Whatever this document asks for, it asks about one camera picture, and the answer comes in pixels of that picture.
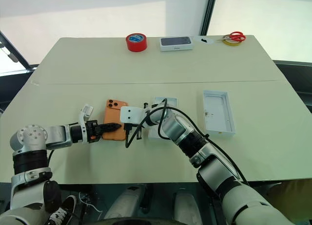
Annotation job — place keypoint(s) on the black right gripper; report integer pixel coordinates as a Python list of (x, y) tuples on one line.
[(139, 133)]

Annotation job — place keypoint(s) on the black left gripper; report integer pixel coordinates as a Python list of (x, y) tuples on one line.
[(92, 131)]

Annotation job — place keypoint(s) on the orange smartphone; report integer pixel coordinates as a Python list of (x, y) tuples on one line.
[(112, 110)]

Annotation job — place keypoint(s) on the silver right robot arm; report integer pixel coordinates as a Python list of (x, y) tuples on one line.
[(175, 127)]

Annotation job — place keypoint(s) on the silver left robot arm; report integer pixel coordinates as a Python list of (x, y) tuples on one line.
[(31, 137)]

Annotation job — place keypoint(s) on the white phone box base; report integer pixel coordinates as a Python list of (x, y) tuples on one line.
[(217, 113)]

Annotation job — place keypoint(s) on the phone box with dark print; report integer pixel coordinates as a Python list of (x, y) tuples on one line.
[(176, 43)]

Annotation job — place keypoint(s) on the grey rounded shape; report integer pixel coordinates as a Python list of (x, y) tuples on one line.
[(186, 208), (125, 203)]

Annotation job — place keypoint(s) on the red tape roll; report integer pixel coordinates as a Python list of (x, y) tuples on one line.
[(136, 43)]

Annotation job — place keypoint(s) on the black sneaker white laces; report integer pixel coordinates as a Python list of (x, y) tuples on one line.
[(61, 210)]

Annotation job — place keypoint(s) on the yellow tape roll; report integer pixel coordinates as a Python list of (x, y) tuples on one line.
[(231, 43)]

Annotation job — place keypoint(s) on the dark side bench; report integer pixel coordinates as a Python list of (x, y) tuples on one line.
[(295, 79)]

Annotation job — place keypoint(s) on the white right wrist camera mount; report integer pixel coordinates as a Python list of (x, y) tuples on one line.
[(131, 114)]

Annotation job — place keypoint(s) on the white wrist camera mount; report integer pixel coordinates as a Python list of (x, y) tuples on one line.
[(85, 111), (131, 114)]

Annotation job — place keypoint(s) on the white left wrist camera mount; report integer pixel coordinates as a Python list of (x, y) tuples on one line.
[(85, 111)]

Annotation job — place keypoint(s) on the black slanted metal frame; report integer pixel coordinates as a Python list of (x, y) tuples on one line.
[(14, 52)]

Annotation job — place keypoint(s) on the black window frame post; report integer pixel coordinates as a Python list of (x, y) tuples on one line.
[(208, 13)]

